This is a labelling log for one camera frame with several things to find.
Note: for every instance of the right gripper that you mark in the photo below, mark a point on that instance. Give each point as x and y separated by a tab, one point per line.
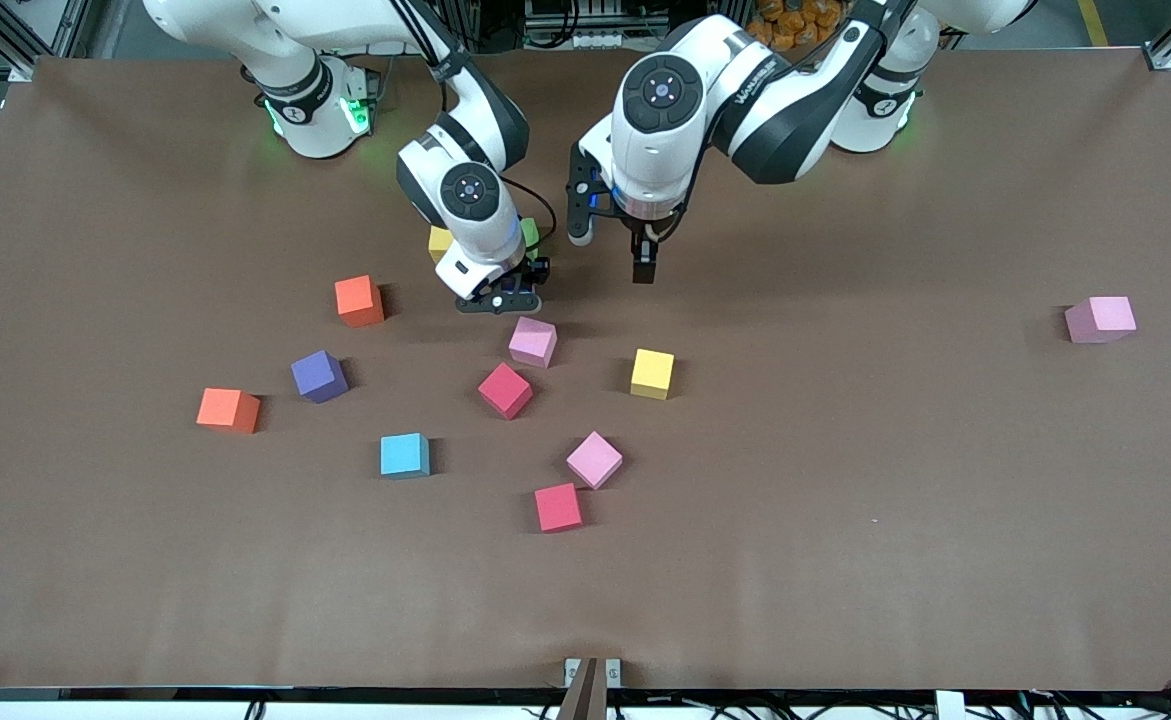
535	268

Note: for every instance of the green foam cube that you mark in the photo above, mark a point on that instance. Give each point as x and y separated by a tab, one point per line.
530	232

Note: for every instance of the pink foam cube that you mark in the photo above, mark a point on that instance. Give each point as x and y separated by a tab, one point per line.
532	341
594	460

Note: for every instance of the yellow foam cube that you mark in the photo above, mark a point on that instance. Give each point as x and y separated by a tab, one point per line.
439	242
652	374

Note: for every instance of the red foam cube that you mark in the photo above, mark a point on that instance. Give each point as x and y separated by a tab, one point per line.
557	507
505	390

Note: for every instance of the orange foam cube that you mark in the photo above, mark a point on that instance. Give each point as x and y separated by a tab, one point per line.
359	301
228	410

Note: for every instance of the purple foam cube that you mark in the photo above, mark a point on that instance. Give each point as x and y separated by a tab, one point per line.
319	376

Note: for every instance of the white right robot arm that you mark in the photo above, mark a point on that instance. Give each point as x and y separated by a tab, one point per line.
475	225

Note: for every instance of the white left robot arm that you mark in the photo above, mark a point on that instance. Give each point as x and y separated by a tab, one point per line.
665	150

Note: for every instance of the cyan foam cube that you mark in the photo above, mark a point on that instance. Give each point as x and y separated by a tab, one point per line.
405	455

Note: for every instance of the white power strip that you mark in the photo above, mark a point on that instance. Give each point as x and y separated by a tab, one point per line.
585	38

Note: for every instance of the pile of orange packets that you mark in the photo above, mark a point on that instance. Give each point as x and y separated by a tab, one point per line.
790	25

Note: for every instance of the pale mauve foam cube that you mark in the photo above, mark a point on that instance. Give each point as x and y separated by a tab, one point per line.
1100	320

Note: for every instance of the small white box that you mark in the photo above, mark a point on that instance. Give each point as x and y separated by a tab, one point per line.
950	706

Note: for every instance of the small metal bracket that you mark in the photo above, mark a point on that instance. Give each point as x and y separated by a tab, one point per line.
610	672

